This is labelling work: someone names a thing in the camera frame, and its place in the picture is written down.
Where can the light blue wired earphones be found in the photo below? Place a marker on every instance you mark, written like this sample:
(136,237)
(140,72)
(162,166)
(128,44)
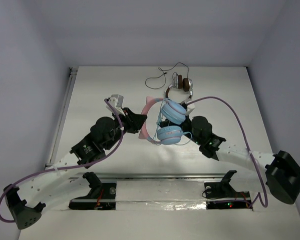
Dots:
(171,135)

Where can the clear tape strip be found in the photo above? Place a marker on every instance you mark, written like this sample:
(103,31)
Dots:
(166,195)

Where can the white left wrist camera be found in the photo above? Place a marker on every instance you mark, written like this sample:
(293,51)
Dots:
(114,104)

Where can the aluminium rail front edge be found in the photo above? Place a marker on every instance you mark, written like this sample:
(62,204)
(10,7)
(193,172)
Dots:
(138,176)

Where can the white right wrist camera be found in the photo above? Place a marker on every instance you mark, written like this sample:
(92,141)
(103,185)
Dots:
(188,106)

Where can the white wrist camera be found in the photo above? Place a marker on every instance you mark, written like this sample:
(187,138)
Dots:
(188,106)
(114,104)

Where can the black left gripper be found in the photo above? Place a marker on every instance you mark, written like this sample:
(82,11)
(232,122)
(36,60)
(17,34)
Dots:
(129,120)

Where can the pink blue cat-ear headphones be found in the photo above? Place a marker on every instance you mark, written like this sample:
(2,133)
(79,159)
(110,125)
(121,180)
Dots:
(150,102)

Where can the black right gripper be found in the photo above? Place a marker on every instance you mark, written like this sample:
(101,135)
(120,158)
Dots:
(167,123)

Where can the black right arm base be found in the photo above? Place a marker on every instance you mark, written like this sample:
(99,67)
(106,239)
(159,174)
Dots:
(220,195)

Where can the aluminium rail left edge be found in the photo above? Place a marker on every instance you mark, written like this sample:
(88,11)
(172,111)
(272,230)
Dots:
(62,116)

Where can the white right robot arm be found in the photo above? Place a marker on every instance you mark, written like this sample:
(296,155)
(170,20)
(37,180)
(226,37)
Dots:
(277,174)

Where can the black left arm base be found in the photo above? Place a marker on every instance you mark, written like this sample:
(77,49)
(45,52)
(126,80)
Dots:
(101,196)

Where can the aluminium rail edge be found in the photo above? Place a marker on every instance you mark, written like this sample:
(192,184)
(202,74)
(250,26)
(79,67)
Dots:
(62,116)
(138,176)

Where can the brown silver headphones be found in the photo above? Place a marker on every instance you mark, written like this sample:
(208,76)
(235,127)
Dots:
(181,83)

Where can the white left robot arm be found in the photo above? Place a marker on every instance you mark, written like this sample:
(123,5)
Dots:
(29,196)

